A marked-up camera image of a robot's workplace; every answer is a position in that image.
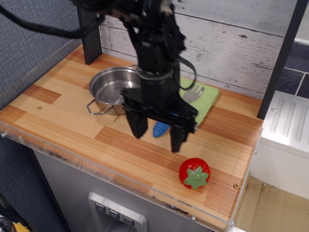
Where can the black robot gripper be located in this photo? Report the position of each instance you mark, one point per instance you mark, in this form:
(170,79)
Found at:
(158,98)

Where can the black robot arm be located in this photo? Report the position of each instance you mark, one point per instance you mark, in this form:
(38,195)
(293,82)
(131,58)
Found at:
(158,43)

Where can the small steel pan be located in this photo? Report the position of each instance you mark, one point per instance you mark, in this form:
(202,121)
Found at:
(105,88)

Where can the green folded cloth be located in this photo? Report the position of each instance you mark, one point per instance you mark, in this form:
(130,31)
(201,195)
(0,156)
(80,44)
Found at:
(205,100)

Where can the steel toy fridge cabinet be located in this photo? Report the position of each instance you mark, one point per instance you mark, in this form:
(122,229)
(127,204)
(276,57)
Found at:
(71,187)

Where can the silver dispenser button panel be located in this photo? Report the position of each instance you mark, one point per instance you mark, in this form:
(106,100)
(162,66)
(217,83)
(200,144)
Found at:
(110,216)

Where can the white toy sink counter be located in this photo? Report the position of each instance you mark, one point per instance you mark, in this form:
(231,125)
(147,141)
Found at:
(281,156)

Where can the yellow object at corner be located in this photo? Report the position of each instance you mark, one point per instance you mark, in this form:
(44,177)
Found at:
(20,228)

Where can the blue handled metal fork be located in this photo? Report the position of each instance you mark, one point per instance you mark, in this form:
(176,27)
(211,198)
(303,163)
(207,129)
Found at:
(189,96)

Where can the black right frame post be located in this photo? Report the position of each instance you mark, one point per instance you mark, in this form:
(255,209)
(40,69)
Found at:
(287,44)

